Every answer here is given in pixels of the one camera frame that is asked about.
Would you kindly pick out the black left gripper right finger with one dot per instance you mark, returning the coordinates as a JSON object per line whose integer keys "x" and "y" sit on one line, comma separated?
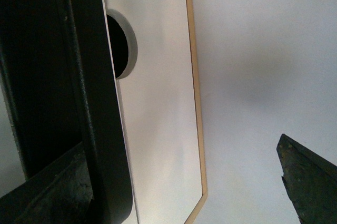
{"x": 309, "y": 180}

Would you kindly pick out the wooden drawer cabinet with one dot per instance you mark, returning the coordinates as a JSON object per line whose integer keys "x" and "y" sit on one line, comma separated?
{"x": 198, "y": 110}

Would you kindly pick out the white lower drawer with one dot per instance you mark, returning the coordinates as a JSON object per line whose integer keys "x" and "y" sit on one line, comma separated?
{"x": 158, "y": 110}

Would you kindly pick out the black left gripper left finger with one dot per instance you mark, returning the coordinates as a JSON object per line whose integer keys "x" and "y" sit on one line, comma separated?
{"x": 60, "y": 193}

